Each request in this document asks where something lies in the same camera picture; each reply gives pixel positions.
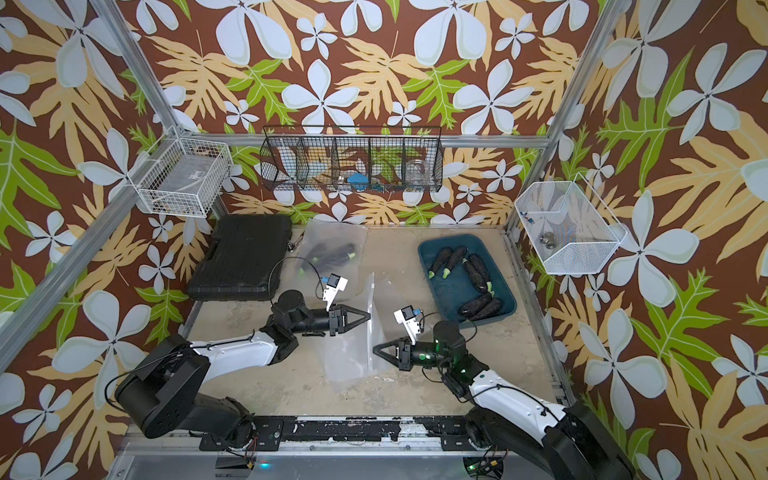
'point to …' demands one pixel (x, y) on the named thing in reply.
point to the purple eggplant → (321, 254)
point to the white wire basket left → (182, 176)
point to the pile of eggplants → (483, 307)
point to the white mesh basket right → (570, 229)
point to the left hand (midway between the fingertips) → (369, 315)
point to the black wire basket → (352, 158)
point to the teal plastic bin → (467, 277)
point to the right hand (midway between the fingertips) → (375, 353)
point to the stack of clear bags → (390, 317)
